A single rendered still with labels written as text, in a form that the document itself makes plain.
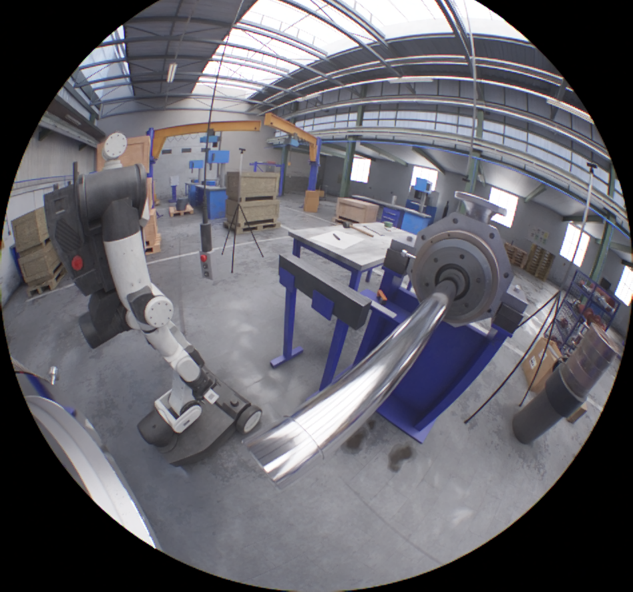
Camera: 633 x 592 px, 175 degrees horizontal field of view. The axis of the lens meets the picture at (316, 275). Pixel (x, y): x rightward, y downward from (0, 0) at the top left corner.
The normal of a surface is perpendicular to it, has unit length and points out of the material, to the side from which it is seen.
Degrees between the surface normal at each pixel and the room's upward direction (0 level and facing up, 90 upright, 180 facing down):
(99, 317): 90
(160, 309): 90
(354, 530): 0
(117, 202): 90
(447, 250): 90
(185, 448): 0
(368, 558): 0
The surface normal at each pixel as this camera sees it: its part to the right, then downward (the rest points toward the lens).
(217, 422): 0.12, -0.88
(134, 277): 0.88, 0.31
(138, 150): 0.66, 0.41
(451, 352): -0.73, 0.23
